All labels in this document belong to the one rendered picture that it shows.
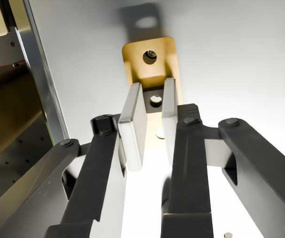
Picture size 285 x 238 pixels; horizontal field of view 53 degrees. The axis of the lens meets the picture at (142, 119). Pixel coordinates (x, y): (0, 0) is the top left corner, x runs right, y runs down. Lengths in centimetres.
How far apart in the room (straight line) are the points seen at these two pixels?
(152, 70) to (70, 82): 8
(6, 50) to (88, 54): 39
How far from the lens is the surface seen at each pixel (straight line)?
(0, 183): 76
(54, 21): 24
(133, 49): 21
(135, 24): 23
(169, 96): 16
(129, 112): 15
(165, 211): 28
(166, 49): 20
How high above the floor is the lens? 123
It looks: 67 degrees down
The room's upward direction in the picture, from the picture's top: 168 degrees counter-clockwise
